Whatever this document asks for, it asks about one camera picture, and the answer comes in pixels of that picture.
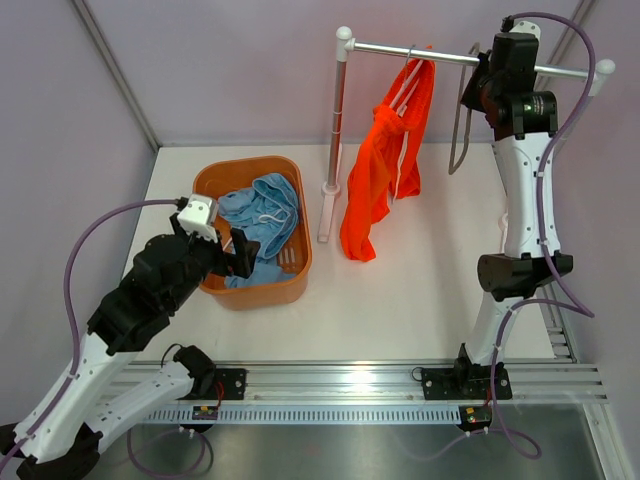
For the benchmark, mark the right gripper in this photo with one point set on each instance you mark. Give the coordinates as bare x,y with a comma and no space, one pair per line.
470,97

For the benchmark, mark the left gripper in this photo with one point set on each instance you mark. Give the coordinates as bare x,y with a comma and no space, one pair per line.
240,264

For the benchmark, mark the light blue shorts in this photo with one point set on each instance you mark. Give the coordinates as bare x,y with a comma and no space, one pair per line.
267,212

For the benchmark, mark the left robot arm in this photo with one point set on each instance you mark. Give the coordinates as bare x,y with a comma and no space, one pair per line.
66,434

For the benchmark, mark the pink hanger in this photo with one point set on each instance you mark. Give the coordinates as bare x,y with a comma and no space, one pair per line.
400,105

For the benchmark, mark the orange shorts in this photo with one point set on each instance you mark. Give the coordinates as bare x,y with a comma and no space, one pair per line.
371,180

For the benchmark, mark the orange plastic basket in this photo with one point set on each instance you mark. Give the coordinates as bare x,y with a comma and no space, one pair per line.
221,178

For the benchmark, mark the white metal clothes rack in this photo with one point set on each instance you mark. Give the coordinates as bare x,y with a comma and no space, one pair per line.
346,43

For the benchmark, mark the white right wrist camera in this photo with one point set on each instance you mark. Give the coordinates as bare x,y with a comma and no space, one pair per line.
519,25

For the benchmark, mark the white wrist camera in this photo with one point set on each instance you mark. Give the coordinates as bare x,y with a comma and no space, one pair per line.
198,217
519,25

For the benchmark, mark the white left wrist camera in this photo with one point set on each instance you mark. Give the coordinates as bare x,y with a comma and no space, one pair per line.
198,217

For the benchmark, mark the white slotted cable duct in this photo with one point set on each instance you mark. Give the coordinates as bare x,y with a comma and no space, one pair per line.
307,415

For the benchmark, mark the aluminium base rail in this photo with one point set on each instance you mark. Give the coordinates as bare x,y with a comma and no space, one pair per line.
397,383

